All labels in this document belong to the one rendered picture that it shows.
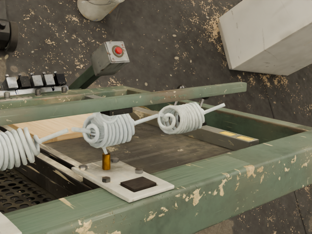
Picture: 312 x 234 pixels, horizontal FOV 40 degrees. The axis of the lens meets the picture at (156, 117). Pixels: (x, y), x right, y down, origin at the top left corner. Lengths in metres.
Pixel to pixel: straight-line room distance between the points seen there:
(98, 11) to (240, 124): 1.96
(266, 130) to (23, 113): 1.07
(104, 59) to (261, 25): 2.09
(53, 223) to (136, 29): 3.09
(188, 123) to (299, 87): 4.12
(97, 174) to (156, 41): 2.98
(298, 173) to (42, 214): 0.62
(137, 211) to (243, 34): 3.48
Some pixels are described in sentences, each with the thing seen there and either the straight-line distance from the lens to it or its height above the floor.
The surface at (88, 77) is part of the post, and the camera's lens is 2.38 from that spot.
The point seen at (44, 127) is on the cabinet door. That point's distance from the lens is 1.53.
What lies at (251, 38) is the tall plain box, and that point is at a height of 0.36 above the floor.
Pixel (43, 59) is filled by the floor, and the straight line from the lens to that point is 3.09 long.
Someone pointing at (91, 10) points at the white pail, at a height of 0.11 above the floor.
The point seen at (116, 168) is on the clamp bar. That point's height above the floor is 1.85.
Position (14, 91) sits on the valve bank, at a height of 0.74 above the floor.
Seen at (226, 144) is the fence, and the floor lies 1.63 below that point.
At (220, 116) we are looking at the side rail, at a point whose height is 1.44.
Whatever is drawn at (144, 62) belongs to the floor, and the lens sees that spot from 3.53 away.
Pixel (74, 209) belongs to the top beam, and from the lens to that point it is 0.69.
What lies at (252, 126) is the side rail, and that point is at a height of 1.57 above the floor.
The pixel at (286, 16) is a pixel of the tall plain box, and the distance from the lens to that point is 3.82.
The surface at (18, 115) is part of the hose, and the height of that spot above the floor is 1.97.
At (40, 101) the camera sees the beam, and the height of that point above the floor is 0.90.
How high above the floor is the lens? 2.55
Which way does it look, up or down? 49 degrees down
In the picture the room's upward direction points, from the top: 60 degrees clockwise
